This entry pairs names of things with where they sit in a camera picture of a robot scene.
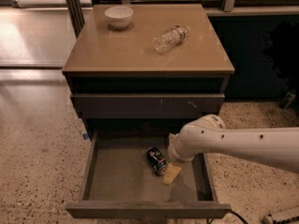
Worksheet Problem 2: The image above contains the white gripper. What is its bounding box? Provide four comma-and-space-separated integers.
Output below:
162, 133, 192, 186

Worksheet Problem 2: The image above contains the blue pepsi can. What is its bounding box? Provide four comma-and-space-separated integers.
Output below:
147, 147, 166, 175

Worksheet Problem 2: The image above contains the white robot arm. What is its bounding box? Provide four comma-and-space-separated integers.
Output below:
167, 115, 299, 174

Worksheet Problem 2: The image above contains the closed top drawer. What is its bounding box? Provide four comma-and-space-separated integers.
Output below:
71, 94, 224, 119

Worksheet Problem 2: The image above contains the brown drawer cabinet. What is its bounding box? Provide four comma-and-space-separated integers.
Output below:
63, 5, 235, 134

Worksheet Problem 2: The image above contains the blue tape piece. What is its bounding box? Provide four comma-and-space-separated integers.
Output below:
82, 133, 89, 140

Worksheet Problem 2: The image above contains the white power strip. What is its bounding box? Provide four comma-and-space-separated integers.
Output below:
263, 207, 299, 224

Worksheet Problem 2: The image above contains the clear plastic water bottle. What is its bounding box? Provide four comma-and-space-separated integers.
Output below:
152, 25, 190, 54

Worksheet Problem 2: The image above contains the white ceramic bowl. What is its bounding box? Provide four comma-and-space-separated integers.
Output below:
105, 6, 134, 30

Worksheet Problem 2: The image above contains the black cable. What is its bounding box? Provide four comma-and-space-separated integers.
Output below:
206, 210, 249, 224

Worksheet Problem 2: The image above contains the metal frame post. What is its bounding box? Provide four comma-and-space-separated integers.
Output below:
65, 0, 85, 37

